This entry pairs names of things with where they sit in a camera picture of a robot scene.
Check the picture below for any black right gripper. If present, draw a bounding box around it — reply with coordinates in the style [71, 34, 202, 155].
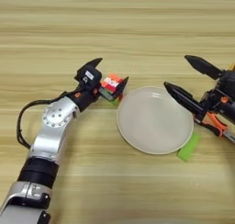
[163, 54, 235, 124]

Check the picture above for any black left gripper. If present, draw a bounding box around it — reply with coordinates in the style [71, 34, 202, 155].
[65, 57, 129, 112]

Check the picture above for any multicoloured puzzle cube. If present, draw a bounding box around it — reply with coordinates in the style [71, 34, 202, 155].
[100, 73, 126, 106]

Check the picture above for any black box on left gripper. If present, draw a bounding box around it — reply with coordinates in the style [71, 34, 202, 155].
[73, 65, 103, 93]

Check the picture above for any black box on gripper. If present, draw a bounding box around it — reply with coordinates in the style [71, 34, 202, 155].
[73, 65, 103, 93]
[218, 69, 235, 95]

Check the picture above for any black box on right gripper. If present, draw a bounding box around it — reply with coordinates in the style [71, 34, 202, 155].
[218, 69, 235, 95]

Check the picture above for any round white plate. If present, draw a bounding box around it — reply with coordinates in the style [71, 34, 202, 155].
[116, 85, 195, 156]

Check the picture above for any green rectangular block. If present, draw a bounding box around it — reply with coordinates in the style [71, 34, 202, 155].
[176, 131, 201, 163]

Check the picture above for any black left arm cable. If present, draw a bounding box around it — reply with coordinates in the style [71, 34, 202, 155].
[17, 91, 70, 150]

